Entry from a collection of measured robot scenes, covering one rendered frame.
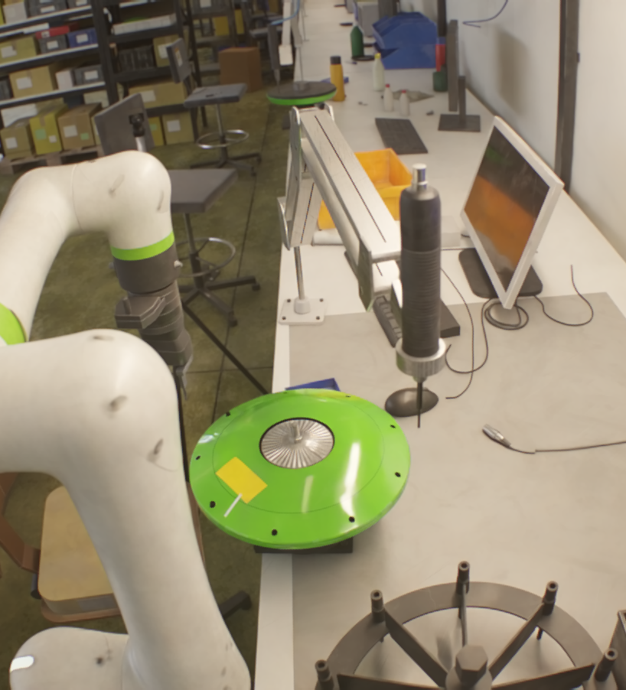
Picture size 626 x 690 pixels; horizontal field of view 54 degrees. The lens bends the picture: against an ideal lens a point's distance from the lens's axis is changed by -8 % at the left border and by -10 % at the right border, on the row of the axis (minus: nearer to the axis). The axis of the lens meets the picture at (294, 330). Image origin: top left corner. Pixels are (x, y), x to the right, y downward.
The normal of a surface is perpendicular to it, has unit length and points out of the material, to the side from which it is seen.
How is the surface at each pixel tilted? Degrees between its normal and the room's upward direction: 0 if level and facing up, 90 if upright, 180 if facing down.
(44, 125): 90
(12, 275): 49
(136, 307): 0
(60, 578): 0
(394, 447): 24
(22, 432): 72
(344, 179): 10
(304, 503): 17
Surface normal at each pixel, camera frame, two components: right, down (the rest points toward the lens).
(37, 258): 0.93, -0.34
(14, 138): -0.03, 0.55
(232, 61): -0.51, 0.51
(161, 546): 0.59, 0.35
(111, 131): 0.94, -0.01
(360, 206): -0.06, -0.73
